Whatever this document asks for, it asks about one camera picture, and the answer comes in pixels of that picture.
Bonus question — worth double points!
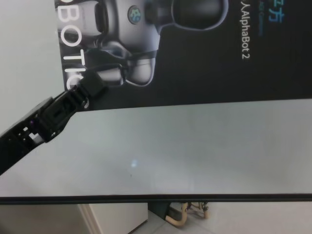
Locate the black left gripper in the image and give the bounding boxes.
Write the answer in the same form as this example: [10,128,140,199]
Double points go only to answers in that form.
[0,89,78,176]

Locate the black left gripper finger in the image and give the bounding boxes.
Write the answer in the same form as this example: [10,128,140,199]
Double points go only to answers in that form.
[70,70,108,112]

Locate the black robot poster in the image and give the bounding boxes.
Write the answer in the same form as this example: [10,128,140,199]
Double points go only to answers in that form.
[55,0,312,112]

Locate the white cabinet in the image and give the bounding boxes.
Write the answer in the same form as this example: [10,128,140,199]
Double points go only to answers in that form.
[78,203,149,234]

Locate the dark grey table leg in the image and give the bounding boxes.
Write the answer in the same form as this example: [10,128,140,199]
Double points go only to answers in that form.
[147,201,171,218]

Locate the black table edge frame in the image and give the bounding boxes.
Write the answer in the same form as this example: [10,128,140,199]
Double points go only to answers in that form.
[0,192,312,205]

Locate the beige tube frame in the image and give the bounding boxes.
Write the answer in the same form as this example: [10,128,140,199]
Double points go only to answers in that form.
[186,201,211,219]

